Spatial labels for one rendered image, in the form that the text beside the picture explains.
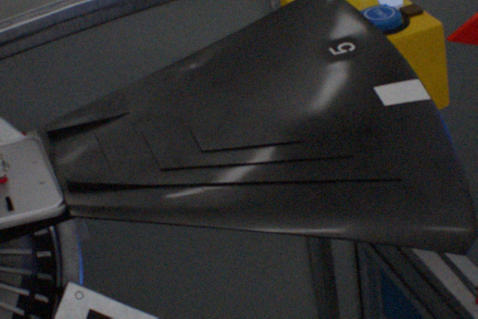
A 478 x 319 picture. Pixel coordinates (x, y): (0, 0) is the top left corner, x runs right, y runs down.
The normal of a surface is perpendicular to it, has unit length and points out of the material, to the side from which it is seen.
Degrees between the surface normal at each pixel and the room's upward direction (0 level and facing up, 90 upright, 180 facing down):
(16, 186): 6
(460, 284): 0
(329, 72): 15
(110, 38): 90
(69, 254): 50
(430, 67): 90
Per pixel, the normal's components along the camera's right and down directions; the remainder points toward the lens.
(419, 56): 0.36, 0.44
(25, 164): -0.06, -0.87
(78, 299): 0.17, -0.20
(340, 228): 0.17, -0.50
